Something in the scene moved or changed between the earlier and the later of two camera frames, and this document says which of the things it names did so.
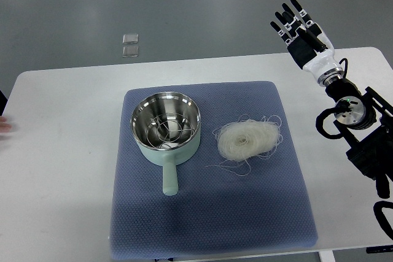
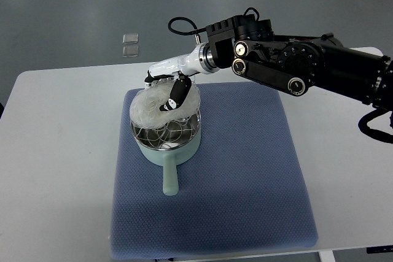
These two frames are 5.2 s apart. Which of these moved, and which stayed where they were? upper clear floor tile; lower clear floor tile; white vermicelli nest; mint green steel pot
Moved: white vermicelli nest
Stayed: lower clear floor tile; upper clear floor tile; mint green steel pot
